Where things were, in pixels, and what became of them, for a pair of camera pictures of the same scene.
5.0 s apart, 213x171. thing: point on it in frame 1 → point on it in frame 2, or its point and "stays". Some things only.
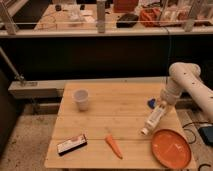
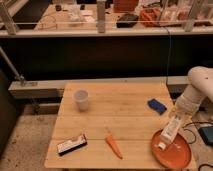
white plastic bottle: (154, 119) → (169, 131)
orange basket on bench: (150, 16) stays
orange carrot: (114, 146) stays
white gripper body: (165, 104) → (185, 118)
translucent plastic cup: (81, 96) stays
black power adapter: (206, 133) stays
